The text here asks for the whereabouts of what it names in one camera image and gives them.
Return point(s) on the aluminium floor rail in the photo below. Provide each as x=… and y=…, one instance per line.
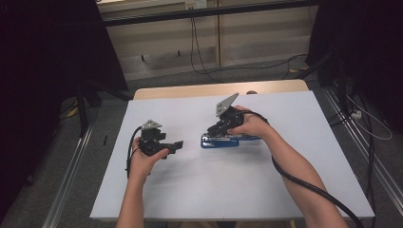
x=68, y=177
x=364, y=152

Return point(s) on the person's left hand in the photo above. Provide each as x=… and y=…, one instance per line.
x=141, y=166

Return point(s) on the small black floor object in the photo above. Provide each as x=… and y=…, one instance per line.
x=105, y=140

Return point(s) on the black metal stand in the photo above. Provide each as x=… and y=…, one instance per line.
x=326, y=69
x=83, y=107

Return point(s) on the black curtain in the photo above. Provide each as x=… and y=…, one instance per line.
x=364, y=47
x=38, y=79

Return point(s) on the white table sheet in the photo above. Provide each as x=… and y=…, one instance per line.
x=221, y=183

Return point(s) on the person's right hand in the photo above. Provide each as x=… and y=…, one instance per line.
x=253, y=126

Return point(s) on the blue stapler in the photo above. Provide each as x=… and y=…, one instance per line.
x=218, y=142

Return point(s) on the wooden table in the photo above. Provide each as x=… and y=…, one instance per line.
x=190, y=90

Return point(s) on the black horizontal bar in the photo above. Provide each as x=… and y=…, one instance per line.
x=158, y=18

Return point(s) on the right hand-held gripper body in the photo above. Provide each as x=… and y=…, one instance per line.
x=233, y=117

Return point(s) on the white wall socket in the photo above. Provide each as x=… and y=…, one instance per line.
x=196, y=3

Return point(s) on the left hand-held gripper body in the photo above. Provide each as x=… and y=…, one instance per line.
x=149, y=142

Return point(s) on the white power adapter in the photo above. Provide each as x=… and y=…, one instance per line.
x=356, y=114

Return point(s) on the dark round table grommet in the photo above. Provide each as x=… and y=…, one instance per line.
x=252, y=92

